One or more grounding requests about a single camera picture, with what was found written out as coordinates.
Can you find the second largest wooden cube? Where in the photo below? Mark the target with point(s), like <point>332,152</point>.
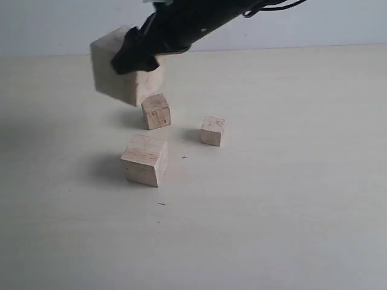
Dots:
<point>145,160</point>

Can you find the smallest wooden cube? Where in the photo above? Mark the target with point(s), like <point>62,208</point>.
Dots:
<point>212,130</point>

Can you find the third largest wooden cube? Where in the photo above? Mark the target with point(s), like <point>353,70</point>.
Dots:
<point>156,112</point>

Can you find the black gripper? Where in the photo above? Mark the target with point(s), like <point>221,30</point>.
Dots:
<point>174,28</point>

